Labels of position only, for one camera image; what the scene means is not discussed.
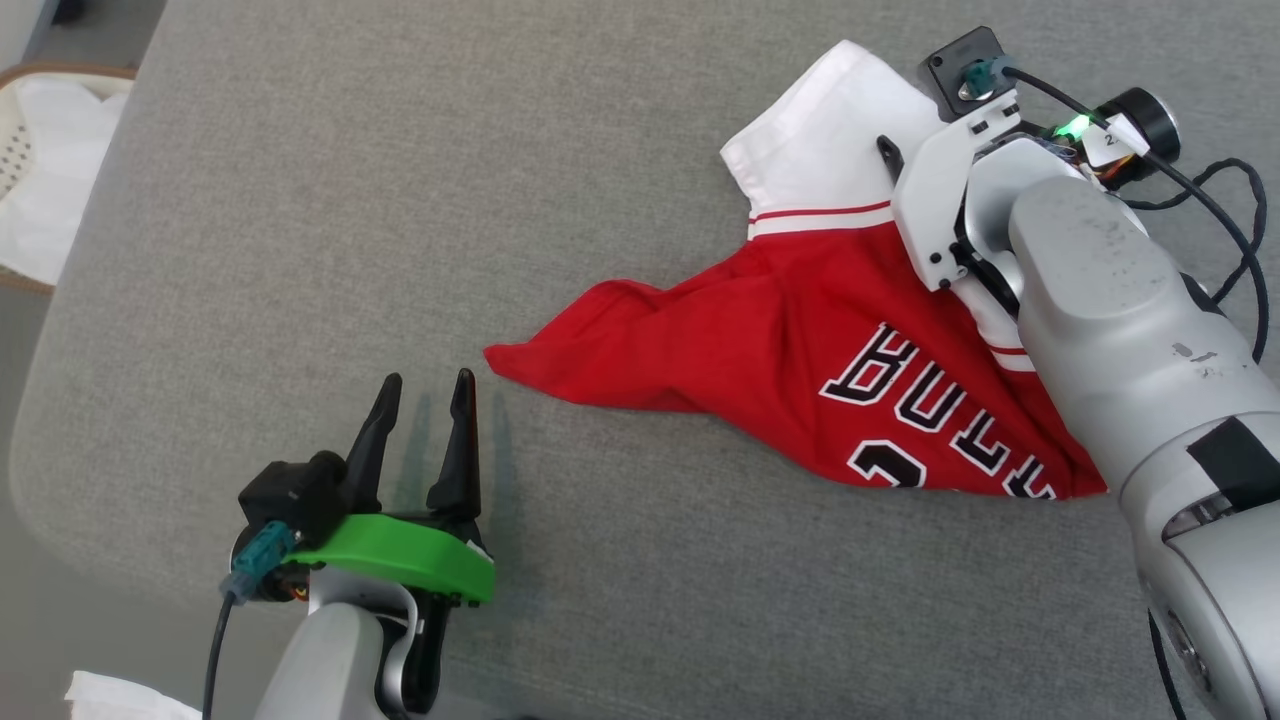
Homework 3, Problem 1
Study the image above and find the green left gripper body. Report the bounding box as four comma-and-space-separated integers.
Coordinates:
232, 513, 496, 606

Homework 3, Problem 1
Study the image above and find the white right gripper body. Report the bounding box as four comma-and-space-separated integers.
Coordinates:
892, 88, 1181, 293

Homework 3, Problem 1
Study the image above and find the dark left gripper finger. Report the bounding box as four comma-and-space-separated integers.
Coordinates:
345, 373, 403, 516
427, 368, 483, 521

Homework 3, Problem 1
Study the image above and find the red Bulls jersey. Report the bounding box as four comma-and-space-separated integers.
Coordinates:
485, 40, 1109, 501

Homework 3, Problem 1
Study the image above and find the white crumpled cloth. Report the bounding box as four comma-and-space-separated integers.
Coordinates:
65, 670, 201, 720

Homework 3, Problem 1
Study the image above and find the white cloth in basket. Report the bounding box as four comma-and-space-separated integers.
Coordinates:
0, 80, 133, 286

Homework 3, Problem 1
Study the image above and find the wicker laundry basket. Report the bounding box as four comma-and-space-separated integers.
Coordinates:
0, 62, 137, 297

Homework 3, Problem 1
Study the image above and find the white cable label tag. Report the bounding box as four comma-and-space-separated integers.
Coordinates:
1085, 113, 1151, 168

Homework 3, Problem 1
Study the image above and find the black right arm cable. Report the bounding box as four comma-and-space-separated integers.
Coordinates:
965, 58, 1271, 363

